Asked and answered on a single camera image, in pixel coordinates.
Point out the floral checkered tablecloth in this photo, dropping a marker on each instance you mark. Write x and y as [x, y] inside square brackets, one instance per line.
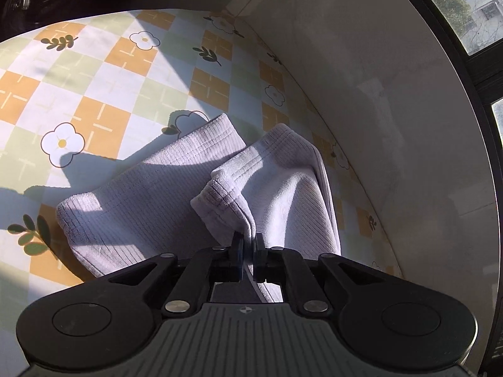
[98, 86]

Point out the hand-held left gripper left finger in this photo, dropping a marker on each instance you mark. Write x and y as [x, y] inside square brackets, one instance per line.
[237, 260]

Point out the lavender ribbed towel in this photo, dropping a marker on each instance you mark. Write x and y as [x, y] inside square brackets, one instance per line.
[157, 188]

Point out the dark framed window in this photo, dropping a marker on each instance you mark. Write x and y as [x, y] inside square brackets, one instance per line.
[463, 15]

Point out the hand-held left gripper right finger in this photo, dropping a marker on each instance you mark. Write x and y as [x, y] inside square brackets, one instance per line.
[258, 260]

